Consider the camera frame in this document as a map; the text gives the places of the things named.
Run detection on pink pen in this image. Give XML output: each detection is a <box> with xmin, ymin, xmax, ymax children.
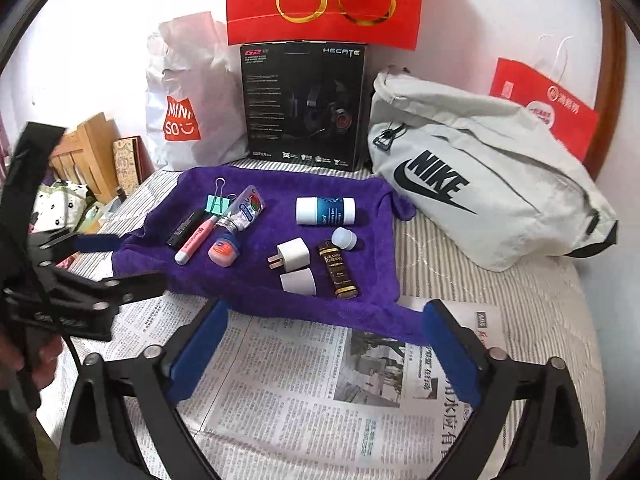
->
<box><xmin>174</xmin><ymin>216</ymin><xmax>221</xmax><ymax>265</ymax></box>

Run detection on white dotted cloth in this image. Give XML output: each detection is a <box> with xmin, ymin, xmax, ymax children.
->
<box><xmin>32</xmin><ymin>182</ymin><xmax>93</xmax><ymax>235</ymax></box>

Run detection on newspaper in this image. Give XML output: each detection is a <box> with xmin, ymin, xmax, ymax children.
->
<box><xmin>42</xmin><ymin>250</ymin><xmax>508</xmax><ymax>480</ymax></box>

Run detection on slim black box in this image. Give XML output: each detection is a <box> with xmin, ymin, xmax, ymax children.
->
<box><xmin>166</xmin><ymin>208</ymin><xmax>208</xmax><ymax>248</ymax></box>

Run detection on white cylinder cap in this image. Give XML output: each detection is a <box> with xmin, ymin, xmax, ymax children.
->
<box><xmin>280</xmin><ymin>267</ymin><xmax>317</xmax><ymax>298</ymax></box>

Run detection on translucent round cap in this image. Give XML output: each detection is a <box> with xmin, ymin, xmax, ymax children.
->
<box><xmin>331</xmin><ymin>226</ymin><xmax>358</xmax><ymax>251</ymax></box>

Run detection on wooden rack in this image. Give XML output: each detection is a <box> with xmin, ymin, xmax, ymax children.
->
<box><xmin>49</xmin><ymin>112</ymin><xmax>121</xmax><ymax>206</ymax></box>

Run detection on white shopping bag orange logo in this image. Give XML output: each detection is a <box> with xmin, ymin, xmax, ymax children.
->
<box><xmin>145</xmin><ymin>10</ymin><xmax>251</xmax><ymax>172</ymax></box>

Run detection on small pink jar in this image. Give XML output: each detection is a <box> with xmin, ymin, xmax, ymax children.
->
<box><xmin>208</xmin><ymin>237</ymin><xmax>242</xmax><ymax>267</ymax></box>

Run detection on grey sling bag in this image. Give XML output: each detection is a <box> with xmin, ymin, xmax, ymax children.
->
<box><xmin>367</xmin><ymin>65</ymin><xmax>619</xmax><ymax>273</ymax></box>

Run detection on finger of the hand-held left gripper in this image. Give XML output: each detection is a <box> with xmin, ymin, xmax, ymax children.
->
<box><xmin>30</xmin><ymin>232</ymin><xmax>127</xmax><ymax>262</ymax></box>
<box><xmin>50</xmin><ymin>271</ymin><xmax>169</xmax><ymax>320</ymax></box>

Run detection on red paper bag white handles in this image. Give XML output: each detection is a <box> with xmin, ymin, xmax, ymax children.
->
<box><xmin>489</xmin><ymin>35</ymin><xmax>600</xmax><ymax>163</ymax></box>

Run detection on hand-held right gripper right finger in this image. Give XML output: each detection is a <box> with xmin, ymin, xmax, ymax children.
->
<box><xmin>422</xmin><ymin>298</ymin><xmax>593</xmax><ymax>480</ymax></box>

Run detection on clear bottle of tablets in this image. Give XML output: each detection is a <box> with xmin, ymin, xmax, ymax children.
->
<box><xmin>214</xmin><ymin>185</ymin><xmax>266</xmax><ymax>236</ymax></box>

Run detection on white charger plug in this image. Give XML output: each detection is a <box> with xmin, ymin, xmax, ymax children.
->
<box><xmin>267</xmin><ymin>240</ymin><xmax>313</xmax><ymax>275</ymax></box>

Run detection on red bag with gold cherries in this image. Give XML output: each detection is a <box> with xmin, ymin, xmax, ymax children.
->
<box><xmin>226</xmin><ymin>0</ymin><xmax>425</xmax><ymax>52</ymax></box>

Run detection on wooden headboard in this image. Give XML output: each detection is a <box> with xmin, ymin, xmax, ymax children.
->
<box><xmin>582</xmin><ymin>0</ymin><xmax>628</xmax><ymax>181</ymax></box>

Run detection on green binder clip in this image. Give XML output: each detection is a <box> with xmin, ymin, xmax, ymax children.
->
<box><xmin>204</xmin><ymin>177</ymin><xmax>238</xmax><ymax>216</ymax></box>

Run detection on purple towel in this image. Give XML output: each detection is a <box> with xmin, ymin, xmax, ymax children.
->
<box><xmin>112</xmin><ymin>165</ymin><xmax>431</xmax><ymax>346</ymax></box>

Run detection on black headphone box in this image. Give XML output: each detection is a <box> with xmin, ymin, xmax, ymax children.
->
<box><xmin>240</xmin><ymin>40</ymin><xmax>370</xmax><ymax>173</ymax></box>

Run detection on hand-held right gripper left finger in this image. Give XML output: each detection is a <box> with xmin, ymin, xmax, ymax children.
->
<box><xmin>57</xmin><ymin>297</ymin><xmax>230</xmax><ymax>480</ymax></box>

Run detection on person's left hand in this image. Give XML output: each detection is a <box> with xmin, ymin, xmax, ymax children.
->
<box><xmin>0</xmin><ymin>332</ymin><xmax>64</xmax><ymax>393</ymax></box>

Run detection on white bottle with blue label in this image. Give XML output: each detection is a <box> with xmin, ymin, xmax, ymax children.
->
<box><xmin>295</xmin><ymin>196</ymin><xmax>357</xmax><ymax>226</ymax></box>

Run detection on brown patterned book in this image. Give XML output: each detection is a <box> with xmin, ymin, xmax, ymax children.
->
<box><xmin>112</xmin><ymin>136</ymin><xmax>146</xmax><ymax>196</ymax></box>

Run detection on black cable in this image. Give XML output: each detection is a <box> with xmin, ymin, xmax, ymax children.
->
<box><xmin>60</xmin><ymin>332</ymin><xmax>83</xmax><ymax>366</ymax></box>

